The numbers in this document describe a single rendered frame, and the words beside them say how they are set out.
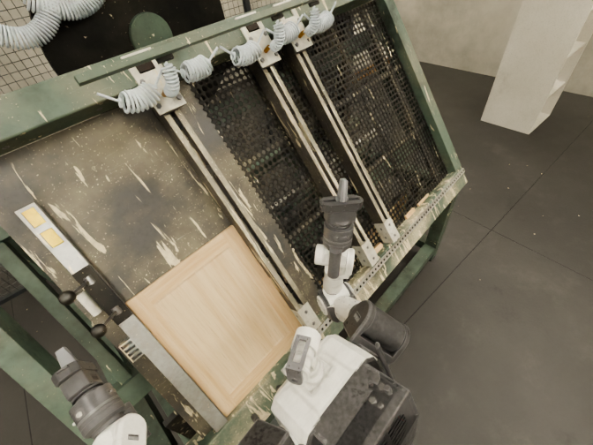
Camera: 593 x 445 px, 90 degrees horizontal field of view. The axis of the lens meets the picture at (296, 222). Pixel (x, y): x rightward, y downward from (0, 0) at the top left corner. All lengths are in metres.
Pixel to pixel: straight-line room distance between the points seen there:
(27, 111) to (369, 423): 1.12
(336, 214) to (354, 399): 0.44
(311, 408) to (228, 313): 0.54
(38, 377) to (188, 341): 0.40
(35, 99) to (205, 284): 0.72
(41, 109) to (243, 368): 1.05
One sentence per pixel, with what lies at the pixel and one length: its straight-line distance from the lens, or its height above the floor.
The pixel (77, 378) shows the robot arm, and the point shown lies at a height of 1.49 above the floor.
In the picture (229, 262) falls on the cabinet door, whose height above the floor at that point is 1.26.
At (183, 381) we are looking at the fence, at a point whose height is 1.10.
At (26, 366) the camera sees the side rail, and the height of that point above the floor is 1.39.
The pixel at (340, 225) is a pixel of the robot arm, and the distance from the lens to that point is 0.84.
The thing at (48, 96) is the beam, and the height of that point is 1.88.
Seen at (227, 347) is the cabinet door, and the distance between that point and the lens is 1.24.
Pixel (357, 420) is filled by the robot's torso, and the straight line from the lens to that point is 0.76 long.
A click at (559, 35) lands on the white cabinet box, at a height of 1.03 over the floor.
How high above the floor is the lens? 2.15
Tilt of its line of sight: 46 degrees down
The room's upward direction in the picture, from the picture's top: 9 degrees counter-clockwise
